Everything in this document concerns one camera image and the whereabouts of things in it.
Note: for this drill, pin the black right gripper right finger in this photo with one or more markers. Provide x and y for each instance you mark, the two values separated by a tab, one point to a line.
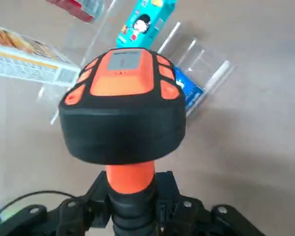
184	216

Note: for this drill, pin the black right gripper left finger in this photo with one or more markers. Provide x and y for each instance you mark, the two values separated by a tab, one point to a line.
64	218

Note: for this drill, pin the orange and black barcode scanner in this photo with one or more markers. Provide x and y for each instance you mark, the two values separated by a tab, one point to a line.
123	118

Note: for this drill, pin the red Coca-Cola bottle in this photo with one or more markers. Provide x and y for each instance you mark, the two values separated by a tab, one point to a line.
73	8

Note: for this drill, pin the blue Oreo cookie packet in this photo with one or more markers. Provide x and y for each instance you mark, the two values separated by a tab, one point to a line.
193	91

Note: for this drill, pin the clear acrylic snack shelf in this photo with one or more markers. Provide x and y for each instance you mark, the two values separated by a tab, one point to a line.
211	61

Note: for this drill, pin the white cookie box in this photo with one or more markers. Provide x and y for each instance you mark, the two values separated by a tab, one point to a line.
27	61

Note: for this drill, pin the teal snack packet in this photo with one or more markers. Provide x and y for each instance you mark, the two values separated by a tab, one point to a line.
142	24

